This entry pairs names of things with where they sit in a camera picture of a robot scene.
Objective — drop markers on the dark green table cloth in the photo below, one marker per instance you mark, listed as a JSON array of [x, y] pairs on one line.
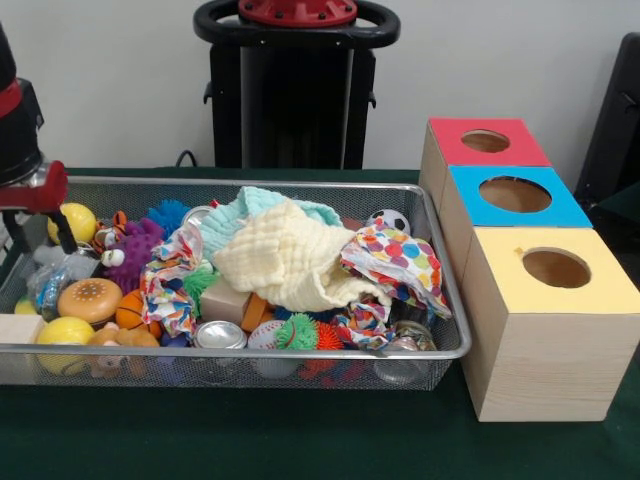
[[620, 215], [250, 440]]

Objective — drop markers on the small orange basketball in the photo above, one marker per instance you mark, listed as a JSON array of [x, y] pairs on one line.
[[131, 310]]

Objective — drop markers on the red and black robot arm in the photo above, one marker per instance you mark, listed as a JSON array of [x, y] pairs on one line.
[[15, 135]]

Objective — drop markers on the silver drink can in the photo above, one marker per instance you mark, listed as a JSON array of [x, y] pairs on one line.
[[220, 335]]

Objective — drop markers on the silver mesh bin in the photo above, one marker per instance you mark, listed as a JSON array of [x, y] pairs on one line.
[[430, 372]]

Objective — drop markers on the polka dot paper napkin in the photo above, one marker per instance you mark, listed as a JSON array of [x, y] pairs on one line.
[[400, 255]]

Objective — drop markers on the light blue muslin cloth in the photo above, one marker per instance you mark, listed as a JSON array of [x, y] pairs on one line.
[[220, 225]]

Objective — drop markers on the crushed clear water bottle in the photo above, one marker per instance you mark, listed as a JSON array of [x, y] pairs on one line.
[[50, 290]]

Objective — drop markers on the brown monkey plush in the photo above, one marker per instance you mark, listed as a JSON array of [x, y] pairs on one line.
[[125, 340]]

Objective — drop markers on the yellow ball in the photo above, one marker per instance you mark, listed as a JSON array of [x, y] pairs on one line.
[[64, 331], [82, 222]]

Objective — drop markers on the wooden box with three holes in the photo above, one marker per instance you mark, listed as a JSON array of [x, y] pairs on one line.
[[540, 365]]

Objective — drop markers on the purple spiky ball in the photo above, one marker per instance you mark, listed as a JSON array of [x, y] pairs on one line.
[[137, 247]]

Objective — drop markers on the black panel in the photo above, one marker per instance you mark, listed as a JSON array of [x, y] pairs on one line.
[[615, 125]]

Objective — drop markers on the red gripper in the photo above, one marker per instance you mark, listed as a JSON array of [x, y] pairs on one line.
[[40, 197]]

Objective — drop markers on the small soccer ball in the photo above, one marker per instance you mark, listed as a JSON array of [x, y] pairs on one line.
[[390, 220]]

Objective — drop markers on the cream muslin cloth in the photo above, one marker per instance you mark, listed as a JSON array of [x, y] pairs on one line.
[[280, 260]]

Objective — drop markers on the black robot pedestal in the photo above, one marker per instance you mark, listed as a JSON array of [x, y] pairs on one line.
[[295, 100]]

